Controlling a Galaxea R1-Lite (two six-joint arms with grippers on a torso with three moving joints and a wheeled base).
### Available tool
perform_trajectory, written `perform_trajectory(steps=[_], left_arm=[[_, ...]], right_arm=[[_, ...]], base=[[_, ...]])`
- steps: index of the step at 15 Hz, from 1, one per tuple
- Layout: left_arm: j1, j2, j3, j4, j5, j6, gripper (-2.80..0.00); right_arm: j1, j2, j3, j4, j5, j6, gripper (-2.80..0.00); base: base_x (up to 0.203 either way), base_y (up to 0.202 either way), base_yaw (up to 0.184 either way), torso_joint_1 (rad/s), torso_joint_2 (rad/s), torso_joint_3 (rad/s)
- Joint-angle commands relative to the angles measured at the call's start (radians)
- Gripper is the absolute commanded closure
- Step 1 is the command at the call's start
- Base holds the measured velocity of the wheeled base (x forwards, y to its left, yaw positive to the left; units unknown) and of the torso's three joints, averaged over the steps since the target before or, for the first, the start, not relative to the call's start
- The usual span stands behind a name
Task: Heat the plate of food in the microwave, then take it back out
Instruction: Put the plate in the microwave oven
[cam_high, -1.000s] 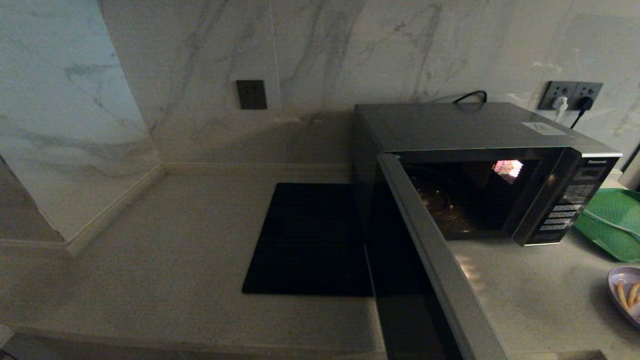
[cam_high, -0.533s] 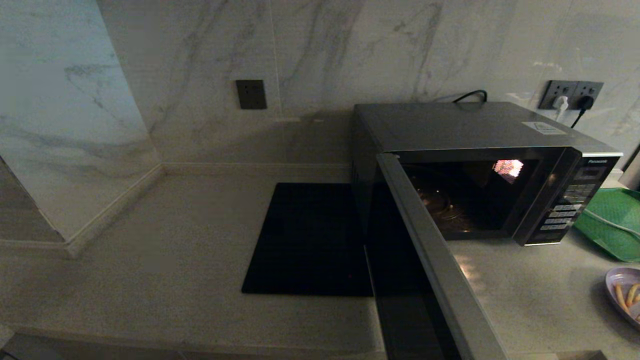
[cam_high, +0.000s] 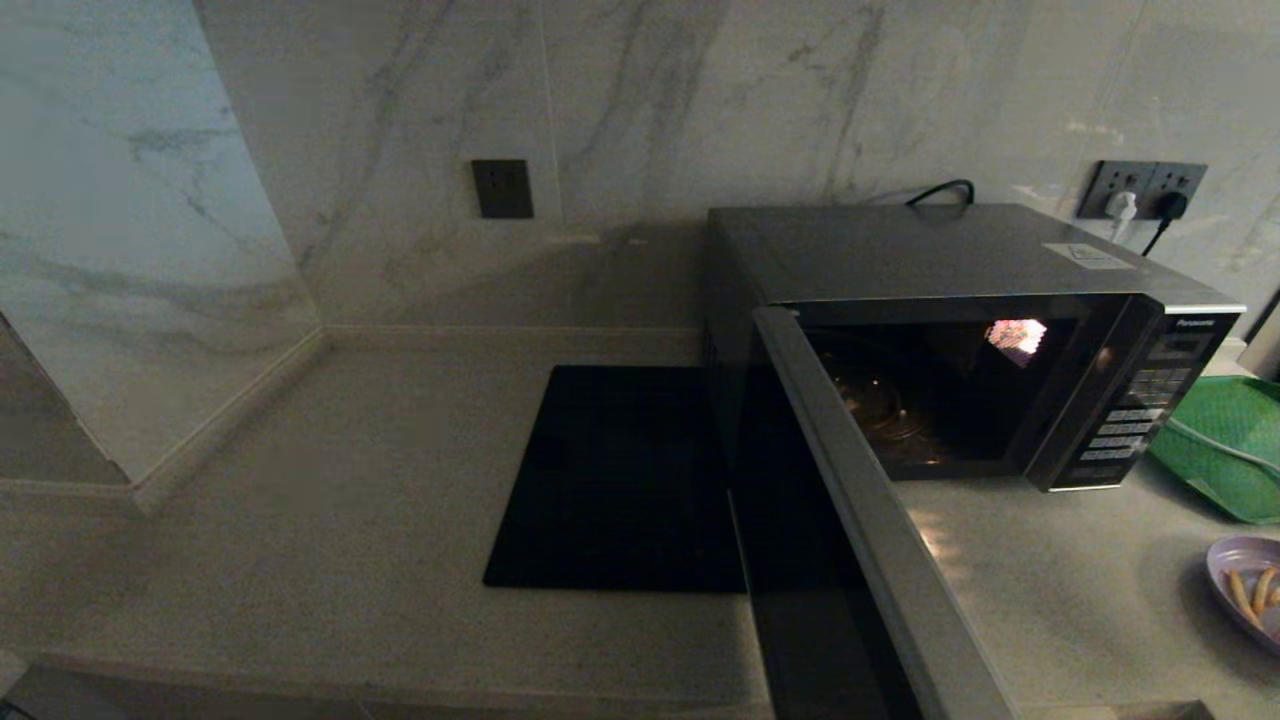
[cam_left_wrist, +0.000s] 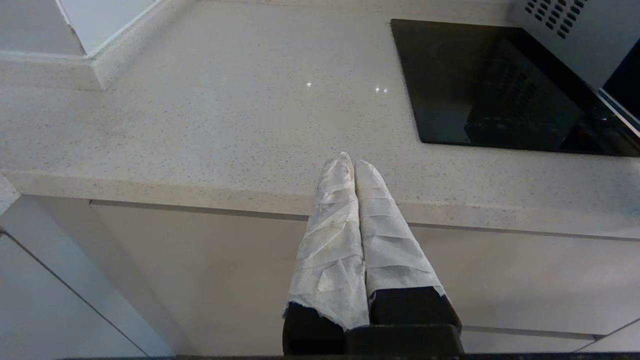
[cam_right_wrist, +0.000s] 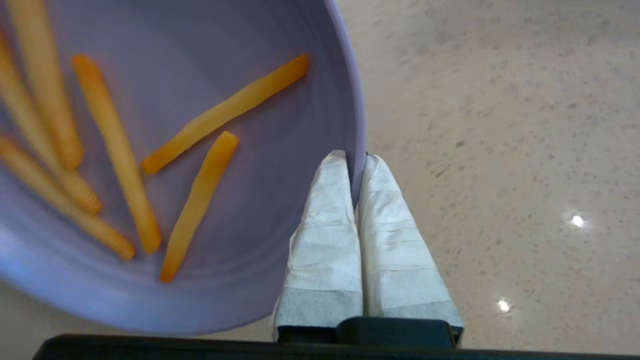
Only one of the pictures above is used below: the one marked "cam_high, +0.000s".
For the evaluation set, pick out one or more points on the green plastic tray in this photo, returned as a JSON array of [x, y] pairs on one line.
[[1230, 410]]

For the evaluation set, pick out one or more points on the white power plug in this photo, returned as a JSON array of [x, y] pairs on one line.
[[1123, 206]]

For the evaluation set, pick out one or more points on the black induction cooktop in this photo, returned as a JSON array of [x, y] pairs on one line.
[[620, 480]]

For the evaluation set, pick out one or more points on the dark double wall socket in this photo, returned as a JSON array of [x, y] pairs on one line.
[[1143, 178]]

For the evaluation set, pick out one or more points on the black power plug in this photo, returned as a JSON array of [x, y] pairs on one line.
[[1172, 205]]

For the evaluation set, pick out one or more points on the silver microwave oven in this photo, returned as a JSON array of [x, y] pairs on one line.
[[900, 250]]

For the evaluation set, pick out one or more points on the dark glass microwave door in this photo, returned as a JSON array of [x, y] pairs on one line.
[[880, 540]]

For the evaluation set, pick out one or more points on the white label sticker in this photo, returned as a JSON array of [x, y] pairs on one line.
[[1090, 256]]

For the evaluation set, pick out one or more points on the purple plate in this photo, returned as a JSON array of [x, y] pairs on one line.
[[1240, 552]]

